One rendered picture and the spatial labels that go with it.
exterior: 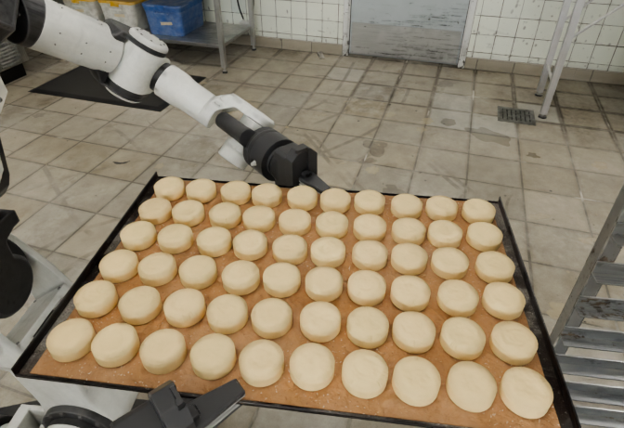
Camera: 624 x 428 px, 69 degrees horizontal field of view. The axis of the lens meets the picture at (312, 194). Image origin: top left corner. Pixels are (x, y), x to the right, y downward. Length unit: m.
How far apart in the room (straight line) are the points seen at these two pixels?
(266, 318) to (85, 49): 0.60
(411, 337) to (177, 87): 0.66
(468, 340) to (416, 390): 0.09
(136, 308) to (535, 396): 0.46
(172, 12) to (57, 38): 3.43
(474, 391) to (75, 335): 0.45
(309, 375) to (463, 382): 0.16
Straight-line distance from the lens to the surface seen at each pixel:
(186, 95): 0.97
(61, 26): 0.92
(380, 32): 4.38
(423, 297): 0.61
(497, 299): 0.63
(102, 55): 0.96
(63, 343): 0.61
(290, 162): 0.79
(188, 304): 0.60
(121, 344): 0.59
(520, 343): 0.60
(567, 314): 1.07
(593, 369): 1.20
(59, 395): 1.02
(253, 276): 0.62
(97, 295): 0.65
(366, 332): 0.56
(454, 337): 0.58
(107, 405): 1.03
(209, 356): 0.55
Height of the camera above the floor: 1.46
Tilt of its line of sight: 36 degrees down
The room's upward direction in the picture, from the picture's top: straight up
